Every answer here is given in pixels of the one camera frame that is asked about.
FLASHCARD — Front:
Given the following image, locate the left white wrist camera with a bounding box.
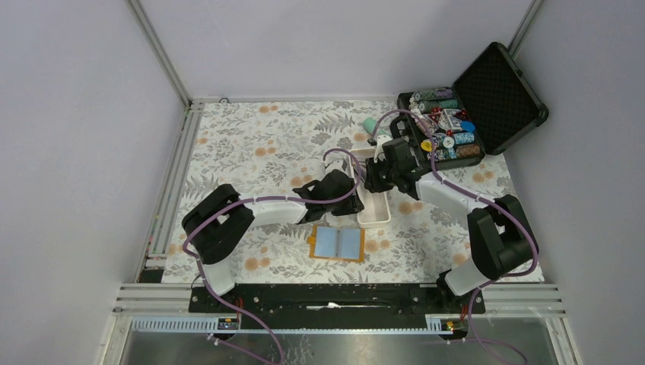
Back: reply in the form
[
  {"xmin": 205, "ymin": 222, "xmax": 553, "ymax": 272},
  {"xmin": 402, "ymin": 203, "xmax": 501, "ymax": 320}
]
[{"xmin": 325, "ymin": 158, "xmax": 353, "ymax": 176}]

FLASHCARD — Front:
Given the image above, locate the black poker chip case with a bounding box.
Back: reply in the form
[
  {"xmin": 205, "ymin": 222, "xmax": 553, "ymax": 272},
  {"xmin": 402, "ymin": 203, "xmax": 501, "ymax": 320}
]
[{"xmin": 390, "ymin": 42, "xmax": 549, "ymax": 170}]

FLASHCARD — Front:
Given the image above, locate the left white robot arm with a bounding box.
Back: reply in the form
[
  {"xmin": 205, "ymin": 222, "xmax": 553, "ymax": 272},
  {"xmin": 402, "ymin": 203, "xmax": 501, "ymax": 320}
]
[{"xmin": 181, "ymin": 169, "xmax": 361, "ymax": 313}]

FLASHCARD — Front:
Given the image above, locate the purple cable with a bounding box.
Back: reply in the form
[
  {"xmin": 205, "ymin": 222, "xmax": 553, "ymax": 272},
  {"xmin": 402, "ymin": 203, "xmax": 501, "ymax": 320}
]
[
  {"xmin": 370, "ymin": 108, "xmax": 540, "ymax": 363},
  {"xmin": 182, "ymin": 148, "xmax": 365, "ymax": 365}
]

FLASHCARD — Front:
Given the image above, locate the floral table mat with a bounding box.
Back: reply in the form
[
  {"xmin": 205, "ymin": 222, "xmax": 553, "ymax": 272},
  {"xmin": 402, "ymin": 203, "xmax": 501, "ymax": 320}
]
[{"xmin": 160, "ymin": 100, "xmax": 545, "ymax": 284}]

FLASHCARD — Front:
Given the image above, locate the orange leather card holder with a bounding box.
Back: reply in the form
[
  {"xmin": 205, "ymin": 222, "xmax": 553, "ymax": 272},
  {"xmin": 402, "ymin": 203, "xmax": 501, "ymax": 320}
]
[{"xmin": 307, "ymin": 226, "xmax": 365, "ymax": 262}]

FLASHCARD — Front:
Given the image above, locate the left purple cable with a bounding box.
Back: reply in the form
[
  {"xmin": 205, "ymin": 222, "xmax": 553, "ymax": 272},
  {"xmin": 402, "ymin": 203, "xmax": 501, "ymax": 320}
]
[{"xmin": 182, "ymin": 148, "xmax": 365, "ymax": 365}]

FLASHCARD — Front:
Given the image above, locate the mint green handle tool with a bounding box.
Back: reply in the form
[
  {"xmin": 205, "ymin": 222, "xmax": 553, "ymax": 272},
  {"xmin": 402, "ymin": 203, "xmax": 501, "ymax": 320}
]
[{"xmin": 362, "ymin": 117, "xmax": 389, "ymax": 139}]

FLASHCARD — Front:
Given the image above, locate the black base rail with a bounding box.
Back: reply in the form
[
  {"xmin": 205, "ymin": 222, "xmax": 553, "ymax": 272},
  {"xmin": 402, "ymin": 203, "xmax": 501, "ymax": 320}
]
[{"xmin": 189, "ymin": 284, "xmax": 485, "ymax": 332}]

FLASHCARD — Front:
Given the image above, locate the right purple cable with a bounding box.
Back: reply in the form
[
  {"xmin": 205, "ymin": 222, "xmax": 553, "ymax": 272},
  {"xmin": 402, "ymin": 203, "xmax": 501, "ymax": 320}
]
[{"xmin": 370, "ymin": 108, "xmax": 540, "ymax": 363}]

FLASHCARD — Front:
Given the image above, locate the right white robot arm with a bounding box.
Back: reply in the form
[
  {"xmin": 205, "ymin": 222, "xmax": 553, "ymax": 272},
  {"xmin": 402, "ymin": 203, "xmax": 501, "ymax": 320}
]
[{"xmin": 365, "ymin": 135, "xmax": 539, "ymax": 313}]

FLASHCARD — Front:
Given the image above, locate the white plastic tray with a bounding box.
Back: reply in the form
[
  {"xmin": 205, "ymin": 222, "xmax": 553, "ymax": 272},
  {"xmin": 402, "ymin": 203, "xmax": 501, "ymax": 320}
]
[{"xmin": 350, "ymin": 148, "xmax": 392, "ymax": 229}]

